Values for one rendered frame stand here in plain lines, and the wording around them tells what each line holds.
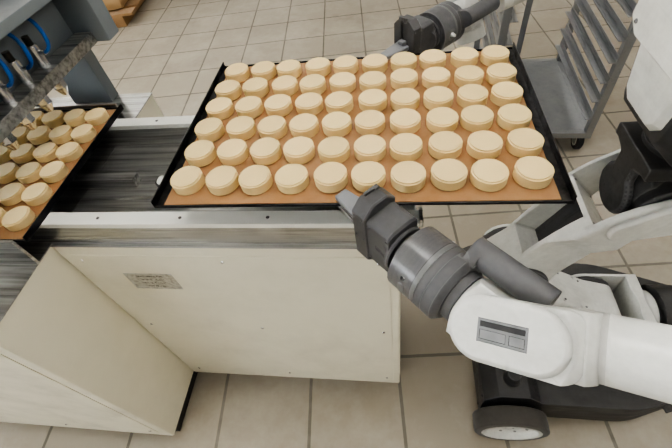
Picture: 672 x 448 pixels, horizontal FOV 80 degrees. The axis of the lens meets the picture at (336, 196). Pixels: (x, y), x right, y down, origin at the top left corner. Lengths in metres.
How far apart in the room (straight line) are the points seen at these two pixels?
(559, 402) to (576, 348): 0.96
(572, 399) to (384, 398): 0.55
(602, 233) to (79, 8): 1.21
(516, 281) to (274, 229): 0.41
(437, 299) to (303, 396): 1.09
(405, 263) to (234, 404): 1.17
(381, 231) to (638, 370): 0.27
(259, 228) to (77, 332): 0.51
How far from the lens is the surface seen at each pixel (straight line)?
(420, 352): 1.53
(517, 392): 1.31
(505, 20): 1.74
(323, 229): 0.69
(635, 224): 0.89
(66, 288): 1.03
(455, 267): 0.46
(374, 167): 0.59
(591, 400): 1.41
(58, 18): 1.20
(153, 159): 1.04
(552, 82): 2.43
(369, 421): 1.46
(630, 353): 0.44
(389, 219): 0.49
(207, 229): 0.76
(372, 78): 0.77
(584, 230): 0.91
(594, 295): 1.32
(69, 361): 1.07
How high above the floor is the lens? 1.43
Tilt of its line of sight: 48 degrees down
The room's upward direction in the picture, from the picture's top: 10 degrees counter-clockwise
